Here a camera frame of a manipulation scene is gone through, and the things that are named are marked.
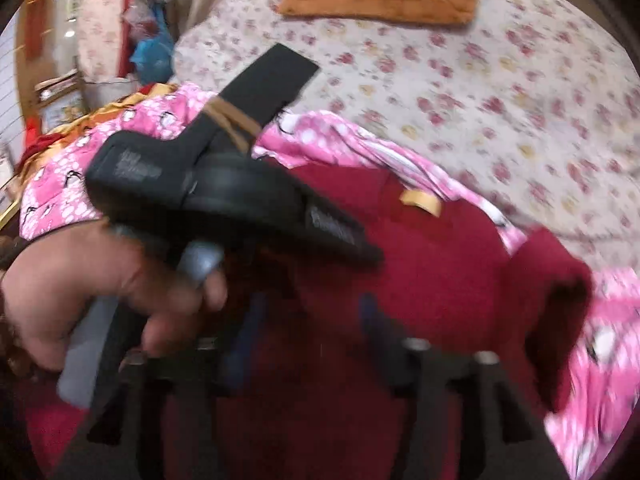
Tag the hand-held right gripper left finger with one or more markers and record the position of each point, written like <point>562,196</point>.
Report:
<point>246,340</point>

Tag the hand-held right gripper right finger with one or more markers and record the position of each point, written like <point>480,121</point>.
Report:
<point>372,317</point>

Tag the dark red garment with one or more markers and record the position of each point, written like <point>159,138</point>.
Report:
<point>425,270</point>

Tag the person's left hand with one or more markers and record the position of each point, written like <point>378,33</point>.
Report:
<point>100,280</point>

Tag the pink penguin blanket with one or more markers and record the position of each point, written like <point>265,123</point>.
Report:
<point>330,135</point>

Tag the blue plastic bag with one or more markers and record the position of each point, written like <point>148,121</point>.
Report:
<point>152,52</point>

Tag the yellow and red blanket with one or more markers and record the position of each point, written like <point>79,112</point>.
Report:
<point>65,130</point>

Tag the floral quilt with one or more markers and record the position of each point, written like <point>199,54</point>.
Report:
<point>450,75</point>

